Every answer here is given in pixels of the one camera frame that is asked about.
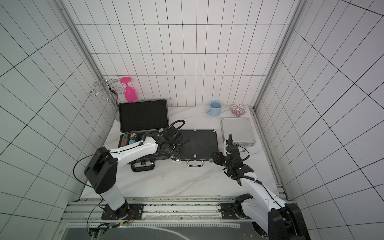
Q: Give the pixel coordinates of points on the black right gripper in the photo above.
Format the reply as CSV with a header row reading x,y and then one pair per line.
x,y
231,152

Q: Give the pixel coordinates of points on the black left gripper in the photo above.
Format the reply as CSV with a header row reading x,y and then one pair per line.
x,y
165,152

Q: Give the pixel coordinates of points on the silver aluminium poker case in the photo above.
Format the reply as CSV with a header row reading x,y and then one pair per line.
x,y
240,129

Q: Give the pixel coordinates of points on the black poker case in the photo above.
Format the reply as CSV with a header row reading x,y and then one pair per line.
x,y
140,118
197,147

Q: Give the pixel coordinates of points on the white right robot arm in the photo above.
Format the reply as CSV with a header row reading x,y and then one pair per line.
x,y
272,217

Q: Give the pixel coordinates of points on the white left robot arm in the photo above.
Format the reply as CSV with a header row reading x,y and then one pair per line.
x,y
101,171

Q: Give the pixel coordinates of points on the patterned small bowl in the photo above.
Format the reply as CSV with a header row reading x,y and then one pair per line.
x,y
238,110

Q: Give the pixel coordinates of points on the light blue mug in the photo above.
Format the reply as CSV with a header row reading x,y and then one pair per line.
x,y
214,109

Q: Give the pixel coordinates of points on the pink plastic goblet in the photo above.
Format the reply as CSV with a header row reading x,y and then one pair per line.
x,y
130,93

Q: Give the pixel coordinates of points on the aluminium mounting rail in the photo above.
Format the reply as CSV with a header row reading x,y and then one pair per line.
x,y
91,213

